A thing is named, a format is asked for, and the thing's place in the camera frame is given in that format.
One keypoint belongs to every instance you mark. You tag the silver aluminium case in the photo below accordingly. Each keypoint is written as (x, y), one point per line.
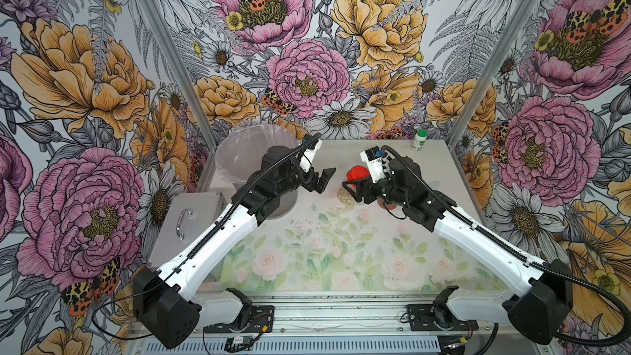
(189, 215)

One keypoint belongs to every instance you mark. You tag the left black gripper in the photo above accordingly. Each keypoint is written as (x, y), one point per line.
(310, 185)

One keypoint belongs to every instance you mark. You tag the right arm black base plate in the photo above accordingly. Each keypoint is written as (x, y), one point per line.
(423, 317)

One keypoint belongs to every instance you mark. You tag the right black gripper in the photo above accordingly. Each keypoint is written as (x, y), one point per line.
(360, 185)

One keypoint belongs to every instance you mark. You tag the left aluminium corner post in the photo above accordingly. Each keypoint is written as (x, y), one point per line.
(155, 20)

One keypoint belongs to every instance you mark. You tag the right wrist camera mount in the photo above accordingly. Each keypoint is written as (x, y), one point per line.
(376, 163)

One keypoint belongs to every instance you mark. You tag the right aluminium corner post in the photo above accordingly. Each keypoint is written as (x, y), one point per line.
(513, 29)

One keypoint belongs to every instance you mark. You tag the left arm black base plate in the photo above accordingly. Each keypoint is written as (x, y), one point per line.
(255, 320)

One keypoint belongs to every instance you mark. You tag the white bottle green cap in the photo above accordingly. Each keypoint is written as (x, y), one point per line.
(419, 139)

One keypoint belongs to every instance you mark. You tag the mesh bin with pink bag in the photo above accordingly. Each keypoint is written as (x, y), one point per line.
(240, 154)

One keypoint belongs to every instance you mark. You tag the red lid peanut jar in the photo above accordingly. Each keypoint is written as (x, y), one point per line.
(348, 193)

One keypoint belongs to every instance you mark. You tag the aluminium corner post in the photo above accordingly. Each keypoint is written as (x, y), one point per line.
(155, 20)
(513, 29)

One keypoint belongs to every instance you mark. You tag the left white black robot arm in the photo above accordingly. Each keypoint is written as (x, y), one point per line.
(164, 300)

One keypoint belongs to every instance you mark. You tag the aluminium rail frame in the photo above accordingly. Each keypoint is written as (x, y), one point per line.
(347, 323)

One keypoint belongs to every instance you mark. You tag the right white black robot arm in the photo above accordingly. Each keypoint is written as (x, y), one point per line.
(535, 303)

